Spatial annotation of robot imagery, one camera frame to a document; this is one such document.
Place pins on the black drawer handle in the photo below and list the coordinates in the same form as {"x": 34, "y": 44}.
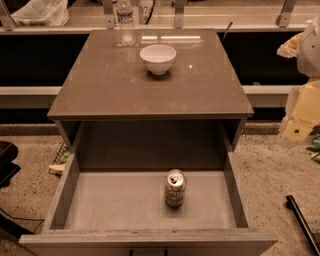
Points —
{"x": 148, "y": 252}

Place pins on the white plastic bag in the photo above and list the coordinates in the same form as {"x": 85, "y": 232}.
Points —
{"x": 42, "y": 13}

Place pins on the white ceramic bowl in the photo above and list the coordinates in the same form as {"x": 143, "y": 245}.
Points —
{"x": 158, "y": 58}

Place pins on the clear plastic water bottle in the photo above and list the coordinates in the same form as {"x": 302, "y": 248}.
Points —
{"x": 125, "y": 16}

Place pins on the brown cabinet with counter top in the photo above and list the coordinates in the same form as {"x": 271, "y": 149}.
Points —
{"x": 123, "y": 117}

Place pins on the green snack bag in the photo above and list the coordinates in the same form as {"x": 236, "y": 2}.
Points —
{"x": 314, "y": 147}

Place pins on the wire basket with items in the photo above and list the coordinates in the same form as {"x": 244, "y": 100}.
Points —
{"x": 60, "y": 160}

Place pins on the black chair base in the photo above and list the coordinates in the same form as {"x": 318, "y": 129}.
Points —
{"x": 8, "y": 153}

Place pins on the open grey top drawer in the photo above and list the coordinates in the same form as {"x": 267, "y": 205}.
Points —
{"x": 100, "y": 212}

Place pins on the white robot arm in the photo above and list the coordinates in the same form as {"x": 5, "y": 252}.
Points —
{"x": 302, "y": 111}

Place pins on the black metal bar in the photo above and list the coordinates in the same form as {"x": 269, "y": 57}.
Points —
{"x": 312, "y": 238}

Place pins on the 7up soda can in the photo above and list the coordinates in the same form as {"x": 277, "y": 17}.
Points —
{"x": 175, "y": 188}

